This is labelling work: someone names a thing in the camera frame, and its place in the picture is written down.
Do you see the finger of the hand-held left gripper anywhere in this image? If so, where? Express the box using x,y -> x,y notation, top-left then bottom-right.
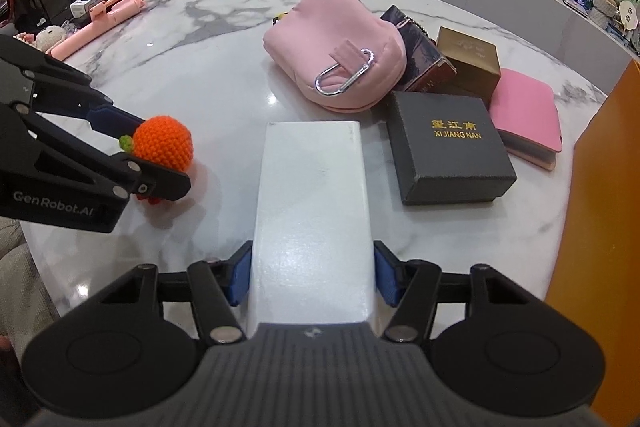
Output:
20,104 -> 191,201
0,34 -> 146,138

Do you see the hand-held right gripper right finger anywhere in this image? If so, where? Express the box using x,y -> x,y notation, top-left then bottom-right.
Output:
374,241 -> 548,344

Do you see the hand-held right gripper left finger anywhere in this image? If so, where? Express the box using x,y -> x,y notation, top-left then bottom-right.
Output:
80,241 -> 253,346

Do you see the orange crocheted toy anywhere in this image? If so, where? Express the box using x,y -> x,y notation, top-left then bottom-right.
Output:
119,116 -> 195,206

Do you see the white rectangular box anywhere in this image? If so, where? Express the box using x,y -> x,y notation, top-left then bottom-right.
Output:
247,121 -> 377,338

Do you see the large orange box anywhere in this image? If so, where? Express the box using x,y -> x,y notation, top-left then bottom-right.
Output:
544,57 -> 640,427

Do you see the illustrated card box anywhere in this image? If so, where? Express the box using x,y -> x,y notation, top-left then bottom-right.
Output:
380,4 -> 458,94

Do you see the pink fabric pouch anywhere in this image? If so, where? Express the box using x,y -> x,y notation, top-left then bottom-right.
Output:
263,0 -> 408,114

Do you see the beige ribbed cloth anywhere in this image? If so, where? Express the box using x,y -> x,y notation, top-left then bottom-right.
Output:
0,217 -> 62,358

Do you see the pink selfie stick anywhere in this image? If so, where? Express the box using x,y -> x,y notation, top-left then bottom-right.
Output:
47,0 -> 148,62

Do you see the white plush toy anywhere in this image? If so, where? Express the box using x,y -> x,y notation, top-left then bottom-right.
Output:
15,26 -> 66,52

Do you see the black cardboard box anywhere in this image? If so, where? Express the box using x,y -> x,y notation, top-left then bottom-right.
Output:
386,91 -> 518,206

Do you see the silver carabiner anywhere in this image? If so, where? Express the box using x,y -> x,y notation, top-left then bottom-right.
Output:
314,49 -> 377,96

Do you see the pink notebook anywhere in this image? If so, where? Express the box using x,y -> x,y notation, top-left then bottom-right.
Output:
487,68 -> 563,172

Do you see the gold cardboard box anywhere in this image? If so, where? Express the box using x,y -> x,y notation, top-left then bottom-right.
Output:
436,26 -> 502,108

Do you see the knitted basket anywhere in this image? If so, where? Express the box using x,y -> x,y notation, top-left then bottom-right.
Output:
590,0 -> 619,28

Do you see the white round fan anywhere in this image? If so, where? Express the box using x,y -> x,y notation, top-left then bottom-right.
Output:
617,0 -> 640,32

